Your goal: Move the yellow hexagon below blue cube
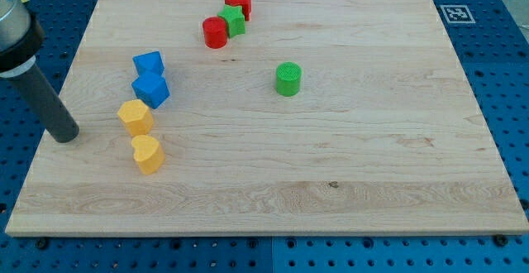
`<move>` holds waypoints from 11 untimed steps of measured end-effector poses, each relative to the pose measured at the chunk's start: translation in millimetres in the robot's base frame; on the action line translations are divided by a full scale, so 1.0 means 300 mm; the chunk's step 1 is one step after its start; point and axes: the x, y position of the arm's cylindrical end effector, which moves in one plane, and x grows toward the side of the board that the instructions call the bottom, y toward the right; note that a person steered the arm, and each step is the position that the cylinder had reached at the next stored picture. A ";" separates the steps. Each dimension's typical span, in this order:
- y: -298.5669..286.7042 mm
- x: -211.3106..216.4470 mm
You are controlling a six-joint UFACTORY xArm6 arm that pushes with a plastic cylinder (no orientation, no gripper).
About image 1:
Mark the green star block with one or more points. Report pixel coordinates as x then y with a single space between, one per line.
234 19

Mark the red star block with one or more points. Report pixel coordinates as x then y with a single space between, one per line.
245 4

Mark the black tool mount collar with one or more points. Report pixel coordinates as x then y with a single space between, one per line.
19 58

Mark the green cylinder block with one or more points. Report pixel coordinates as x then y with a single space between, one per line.
288 79

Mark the blue cube block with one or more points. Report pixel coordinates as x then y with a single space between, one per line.
151 88

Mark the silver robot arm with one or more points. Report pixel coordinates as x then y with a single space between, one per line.
15 22

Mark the yellow heart block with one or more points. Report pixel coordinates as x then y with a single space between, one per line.
148 153

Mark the blue pentagon block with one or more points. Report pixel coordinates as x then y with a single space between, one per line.
149 63

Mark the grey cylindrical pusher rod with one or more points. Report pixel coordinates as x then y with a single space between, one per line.
44 102

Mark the red cylinder block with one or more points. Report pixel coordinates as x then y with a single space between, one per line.
215 32

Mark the wooden board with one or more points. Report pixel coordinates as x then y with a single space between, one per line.
384 137

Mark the white fiducial marker tag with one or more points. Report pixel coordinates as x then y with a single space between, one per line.
457 14

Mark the yellow hexagon block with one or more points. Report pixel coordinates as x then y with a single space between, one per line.
136 117

